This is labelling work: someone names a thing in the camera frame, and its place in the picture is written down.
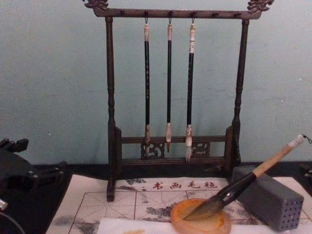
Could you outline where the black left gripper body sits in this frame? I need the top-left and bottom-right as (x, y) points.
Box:
(0, 150), (40, 194)

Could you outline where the black table cloth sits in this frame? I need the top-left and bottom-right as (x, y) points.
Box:
(0, 162), (312, 234)

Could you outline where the grey block with holes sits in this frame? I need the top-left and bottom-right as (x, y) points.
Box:
(231, 165), (305, 232)

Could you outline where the white gridded felt mat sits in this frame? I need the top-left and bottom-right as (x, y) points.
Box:
(46, 174), (312, 234)

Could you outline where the dark carved wooden brush rack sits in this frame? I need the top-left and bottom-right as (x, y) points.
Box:
(82, 0), (275, 202)

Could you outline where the white paper sheet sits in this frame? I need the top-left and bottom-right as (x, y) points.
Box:
(97, 217), (312, 234)

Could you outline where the round orange ink dish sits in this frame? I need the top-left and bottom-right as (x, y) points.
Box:
(170, 198), (233, 234)

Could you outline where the black brush with brown tip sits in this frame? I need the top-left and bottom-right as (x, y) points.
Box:
(143, 17), (152, 157)

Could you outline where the thin black brush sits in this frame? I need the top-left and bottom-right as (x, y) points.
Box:
(166, 17), (174, 153)

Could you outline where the black brush with white label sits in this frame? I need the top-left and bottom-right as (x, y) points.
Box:
(185, 17), (198, 163)

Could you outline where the thin dark cable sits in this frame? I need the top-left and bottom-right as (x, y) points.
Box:
(0, 211), (26, 234)

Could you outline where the large bamboo handled brush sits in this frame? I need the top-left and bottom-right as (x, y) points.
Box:
(182, 134), (312, 220)

